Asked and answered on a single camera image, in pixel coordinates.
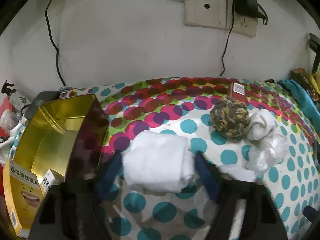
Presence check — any clear plastic bag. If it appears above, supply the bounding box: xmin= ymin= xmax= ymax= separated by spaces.
xmin=245 ymin=134 xmax=288 ymax=175

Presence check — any small white sock bundle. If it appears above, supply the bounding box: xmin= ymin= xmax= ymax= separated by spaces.
xmin=247 ymin=109 xmax=276 ymax=141

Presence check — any yellow grey rope ball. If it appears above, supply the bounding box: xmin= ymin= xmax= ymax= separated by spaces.
xmin=209 ymin=96 xmax=251 ymax=140

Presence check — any red cigarette box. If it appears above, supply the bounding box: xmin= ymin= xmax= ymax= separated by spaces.
xmin=228 ymin=82 xmax=246 ymax=103

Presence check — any yellow smiling medicine box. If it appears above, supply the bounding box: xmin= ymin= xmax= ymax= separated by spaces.
xmin=3 ymin=159 xmax=43 ymax=238

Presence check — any gold metal tin box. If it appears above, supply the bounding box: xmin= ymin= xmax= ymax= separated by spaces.
xmin=13 ymin=94 xmax=109 ymax=181

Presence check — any red plastic bag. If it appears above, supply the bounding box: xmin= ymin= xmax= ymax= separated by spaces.
xmin=0 ymin=96 xmax=19 ymax=137

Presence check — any black set-top box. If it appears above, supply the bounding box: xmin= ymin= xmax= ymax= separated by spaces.
xmin=24 ymin=91 xmax=60 ymax=120

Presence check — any teal cloth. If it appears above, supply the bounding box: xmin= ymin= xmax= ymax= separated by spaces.
xmin=280 ymin=80 xmax=320 ymax=133

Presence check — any polka dot bed sheet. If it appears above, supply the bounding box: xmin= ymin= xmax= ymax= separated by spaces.
xmin=60 ymin=77 xmax=319 ymax=239

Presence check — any black spray bottle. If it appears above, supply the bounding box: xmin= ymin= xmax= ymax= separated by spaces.
xmin=1 ymin=81 xmax=15 ymax=96

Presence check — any brown snack packet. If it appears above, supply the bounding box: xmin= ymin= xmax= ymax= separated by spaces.
xmin=291 ymin=68 xmax=319 ymax=101

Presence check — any black clamp stand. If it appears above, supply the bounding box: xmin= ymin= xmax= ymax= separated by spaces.
xmin=308 ymin=33 xmax=320 ymax=75

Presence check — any black power adapter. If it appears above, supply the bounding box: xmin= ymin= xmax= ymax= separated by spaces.
xmin=234 ymin=0 xmax=268 ymax=25

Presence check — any black hanging cable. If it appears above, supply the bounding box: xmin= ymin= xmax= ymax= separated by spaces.
xmin=44 ymin=0 xmax=67 ymax=87

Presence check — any beige wall socket plate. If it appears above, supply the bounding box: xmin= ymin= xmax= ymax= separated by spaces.
xmin=184 ymin=0 xmax=258 ymax=38

